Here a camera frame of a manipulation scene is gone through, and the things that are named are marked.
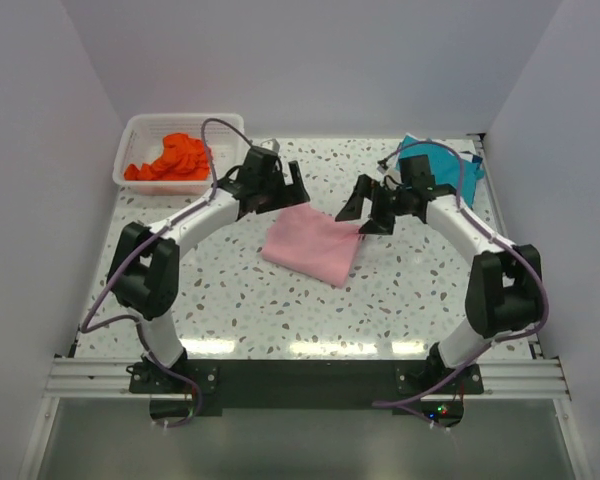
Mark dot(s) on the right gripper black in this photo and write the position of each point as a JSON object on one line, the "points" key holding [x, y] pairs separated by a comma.
{"points": [[353, 209]]}

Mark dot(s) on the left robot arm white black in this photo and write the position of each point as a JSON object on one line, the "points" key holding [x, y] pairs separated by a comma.
{"points": [[145, 271]]}

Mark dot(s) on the folded teal t shirt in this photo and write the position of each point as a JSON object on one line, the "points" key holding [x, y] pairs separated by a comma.
{"points": [[445, 166]]}

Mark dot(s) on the white plastic basket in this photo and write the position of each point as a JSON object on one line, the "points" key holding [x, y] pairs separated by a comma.
{"points": [[142, 142]]}

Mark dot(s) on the aluminium frame rail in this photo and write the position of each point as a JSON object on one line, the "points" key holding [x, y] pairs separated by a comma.
{"points": [[441, 406]]}

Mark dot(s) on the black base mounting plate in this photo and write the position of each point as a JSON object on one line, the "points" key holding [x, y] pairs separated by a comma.
{"points": [[208, 387]]}

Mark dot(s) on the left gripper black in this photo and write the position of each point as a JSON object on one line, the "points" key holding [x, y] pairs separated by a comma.
{"points": [[290, 195]]}

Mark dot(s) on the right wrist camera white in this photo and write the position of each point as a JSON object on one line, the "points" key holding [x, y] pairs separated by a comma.
{"points": [[391, 177]]}

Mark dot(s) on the orange t shirt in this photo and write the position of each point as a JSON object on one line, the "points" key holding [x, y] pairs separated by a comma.
{"points": [[183, 159]]}

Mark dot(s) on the pink t shirt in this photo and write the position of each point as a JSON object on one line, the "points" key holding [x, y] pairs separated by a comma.
{"points": [[312, 243]]}

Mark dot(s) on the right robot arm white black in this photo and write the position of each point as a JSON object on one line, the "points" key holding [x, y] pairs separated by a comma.
{"points": [[505, 293]]}

